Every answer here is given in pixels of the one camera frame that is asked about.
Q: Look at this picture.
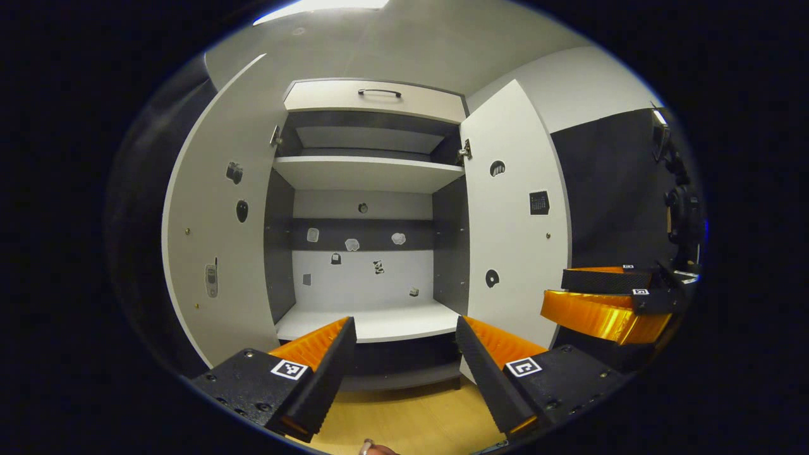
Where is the ceiling light panel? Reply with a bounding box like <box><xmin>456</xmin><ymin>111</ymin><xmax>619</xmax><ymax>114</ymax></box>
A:
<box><xmin>253</xmin><ymin>0</ymin><xmax>389</xmax><ymax>26</ymax></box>

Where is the white double-door shoe cabinet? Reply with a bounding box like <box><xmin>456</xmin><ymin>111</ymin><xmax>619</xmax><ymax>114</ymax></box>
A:
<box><xmin>262</xmin><ymin>79</ymin><xmax>471</xmax><ymax>392</ymax></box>

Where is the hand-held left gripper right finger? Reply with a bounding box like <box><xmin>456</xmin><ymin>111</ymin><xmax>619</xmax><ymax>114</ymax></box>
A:
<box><xmin>455</xmin><ymin>315</ymin><xmax>630</xmax><ymax>443</ymax></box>

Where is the white cabinet drawer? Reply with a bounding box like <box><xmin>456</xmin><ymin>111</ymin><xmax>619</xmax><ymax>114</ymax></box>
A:
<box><xmin>283</xmin><ymin>79</ymin><xmax>468</xmax><ymax>125</ymax></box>

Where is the white cabinet shelf board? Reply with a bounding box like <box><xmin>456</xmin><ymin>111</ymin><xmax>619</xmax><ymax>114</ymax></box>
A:
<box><xmin>272</xmin><ymin>155</ymin><xmax>465</xmax><ymax>195</ymax></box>
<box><xmin>274</xmin><ymin>300</ymin><xmax>462</xmax><ymax>344</ymax></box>

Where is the white shoe cabinet door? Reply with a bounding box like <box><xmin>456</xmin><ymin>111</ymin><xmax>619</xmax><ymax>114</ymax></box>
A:
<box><xmin>458</xmin><ymin>79</ymin><xmax>573</xmax><ymax>383</ymax></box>
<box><xmin>161</xmin><ymin>54</ymin><xmax>298</xmax><ymax>368</ymax></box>

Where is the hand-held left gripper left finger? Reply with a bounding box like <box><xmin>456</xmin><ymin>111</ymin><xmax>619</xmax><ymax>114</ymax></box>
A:
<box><xmin>190</xmin><ymin>316</ymin><xmax>358</xmax><ymax>443</ymax></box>

